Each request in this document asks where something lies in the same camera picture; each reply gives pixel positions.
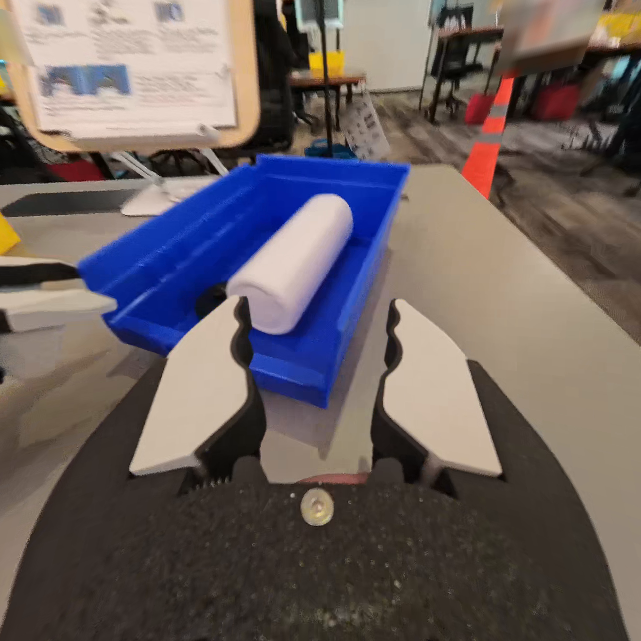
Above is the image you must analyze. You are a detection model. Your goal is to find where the black bottle lid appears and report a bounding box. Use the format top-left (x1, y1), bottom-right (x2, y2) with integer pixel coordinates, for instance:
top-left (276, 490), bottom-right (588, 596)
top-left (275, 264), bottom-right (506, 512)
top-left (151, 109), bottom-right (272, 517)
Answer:
top-left (194, 283), bottom-right (229, 319)

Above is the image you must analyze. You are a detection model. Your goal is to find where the white plastic bottle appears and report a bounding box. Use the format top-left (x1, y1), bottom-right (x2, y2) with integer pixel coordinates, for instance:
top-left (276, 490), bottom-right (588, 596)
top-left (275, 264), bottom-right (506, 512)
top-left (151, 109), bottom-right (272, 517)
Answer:
top-left (224, 193), bottom-right (354, 335)

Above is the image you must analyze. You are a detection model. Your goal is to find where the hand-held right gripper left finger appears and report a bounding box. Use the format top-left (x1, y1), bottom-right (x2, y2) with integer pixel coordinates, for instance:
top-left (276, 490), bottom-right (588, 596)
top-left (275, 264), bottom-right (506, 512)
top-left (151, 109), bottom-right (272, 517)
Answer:
top-left (129, 296), bottom-right (267, 482)

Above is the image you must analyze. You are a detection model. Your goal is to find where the blue round floor base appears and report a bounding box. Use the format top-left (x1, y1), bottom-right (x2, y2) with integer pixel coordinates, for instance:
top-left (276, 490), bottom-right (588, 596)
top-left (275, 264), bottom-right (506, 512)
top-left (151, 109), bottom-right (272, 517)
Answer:
top-left (303, 140), bottom-right (359, 159)

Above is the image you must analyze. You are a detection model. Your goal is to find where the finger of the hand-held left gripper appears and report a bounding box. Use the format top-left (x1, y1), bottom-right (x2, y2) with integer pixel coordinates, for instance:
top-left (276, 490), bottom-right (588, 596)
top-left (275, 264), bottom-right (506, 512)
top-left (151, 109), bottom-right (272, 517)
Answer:
top-left (0, 254), bottom-right (80, 289)
top-left (0, 288), bottom-right (118, 334)

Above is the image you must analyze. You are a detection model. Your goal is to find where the dark office desk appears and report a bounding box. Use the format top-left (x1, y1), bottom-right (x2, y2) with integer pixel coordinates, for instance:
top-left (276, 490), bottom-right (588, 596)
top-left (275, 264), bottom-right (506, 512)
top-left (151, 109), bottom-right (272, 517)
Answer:
top-left (427, 25), bottom-right (506, 123)

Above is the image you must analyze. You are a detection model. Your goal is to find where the computer monitor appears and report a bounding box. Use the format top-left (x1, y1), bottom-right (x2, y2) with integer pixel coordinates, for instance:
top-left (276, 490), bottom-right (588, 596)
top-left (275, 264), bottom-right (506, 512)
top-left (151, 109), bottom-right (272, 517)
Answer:
top-left (294, 0), bottom-right (343, 31)

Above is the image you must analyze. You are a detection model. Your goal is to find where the brown wooden table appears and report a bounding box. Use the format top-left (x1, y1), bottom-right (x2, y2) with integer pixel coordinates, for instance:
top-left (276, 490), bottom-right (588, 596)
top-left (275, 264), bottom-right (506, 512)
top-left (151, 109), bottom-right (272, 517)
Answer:
top-left (289, 69), bottom-right (365, 131)

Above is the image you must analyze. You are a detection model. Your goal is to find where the printed instruction sheet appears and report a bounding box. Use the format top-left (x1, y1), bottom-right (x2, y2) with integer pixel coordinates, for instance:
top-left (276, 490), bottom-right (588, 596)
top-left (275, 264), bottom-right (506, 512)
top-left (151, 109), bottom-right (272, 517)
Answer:
top-left (9, 0), bottom-right (238, 140)

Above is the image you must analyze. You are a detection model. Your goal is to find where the blue plastic bin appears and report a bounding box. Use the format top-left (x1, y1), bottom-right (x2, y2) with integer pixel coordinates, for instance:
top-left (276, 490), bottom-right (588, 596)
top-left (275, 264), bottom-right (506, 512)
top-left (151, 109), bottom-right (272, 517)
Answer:
top-left (77, 153), bottom-right (411, 408)

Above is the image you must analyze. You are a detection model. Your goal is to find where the orange traffic cone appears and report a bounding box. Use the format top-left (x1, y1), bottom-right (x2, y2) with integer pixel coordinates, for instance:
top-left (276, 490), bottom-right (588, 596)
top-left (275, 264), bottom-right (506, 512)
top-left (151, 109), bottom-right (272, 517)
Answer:
top-left (460, 74), bottom-right (515, 199)

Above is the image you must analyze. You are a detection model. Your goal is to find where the black floor stand pole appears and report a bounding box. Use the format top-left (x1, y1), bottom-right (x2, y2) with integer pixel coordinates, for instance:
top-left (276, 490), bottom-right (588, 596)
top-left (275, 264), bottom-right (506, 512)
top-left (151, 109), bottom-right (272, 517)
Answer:
top-left (314, 0), bottom-right (335, 145)

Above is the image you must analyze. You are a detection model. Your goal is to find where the red plastic bin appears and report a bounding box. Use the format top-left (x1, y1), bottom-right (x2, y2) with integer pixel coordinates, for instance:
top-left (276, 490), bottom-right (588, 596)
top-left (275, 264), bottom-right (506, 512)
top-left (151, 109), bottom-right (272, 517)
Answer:
top-left (463, 91), bottom-right (496, 126)
top-left (530, 82), bottom-right (580, 120)

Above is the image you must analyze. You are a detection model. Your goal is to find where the hanging printed tag sheet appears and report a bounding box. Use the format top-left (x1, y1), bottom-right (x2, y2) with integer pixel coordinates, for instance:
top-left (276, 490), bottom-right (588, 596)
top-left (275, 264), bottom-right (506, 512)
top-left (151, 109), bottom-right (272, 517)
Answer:
top-left (340, 90), bottom-right (390, 161)

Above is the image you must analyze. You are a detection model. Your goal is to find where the instruction sheet on stand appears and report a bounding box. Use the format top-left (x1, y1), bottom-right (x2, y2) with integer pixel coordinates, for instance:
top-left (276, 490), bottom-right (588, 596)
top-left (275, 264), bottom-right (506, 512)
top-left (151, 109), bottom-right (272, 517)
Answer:
top-left (7, 0), bottom-right (261, 216)

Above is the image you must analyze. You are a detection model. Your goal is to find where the red bag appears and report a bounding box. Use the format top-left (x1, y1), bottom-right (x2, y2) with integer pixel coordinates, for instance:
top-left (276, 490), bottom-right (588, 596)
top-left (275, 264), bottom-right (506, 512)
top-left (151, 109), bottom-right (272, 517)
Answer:
top-left (47, 159), bottom-right (107, 182)

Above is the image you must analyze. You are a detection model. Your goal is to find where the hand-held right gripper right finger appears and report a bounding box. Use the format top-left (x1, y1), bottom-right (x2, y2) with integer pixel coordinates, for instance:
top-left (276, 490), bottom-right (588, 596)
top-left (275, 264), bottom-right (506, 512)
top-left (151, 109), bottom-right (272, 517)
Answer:
top-left (371, 299), bottom-right (503, 485)

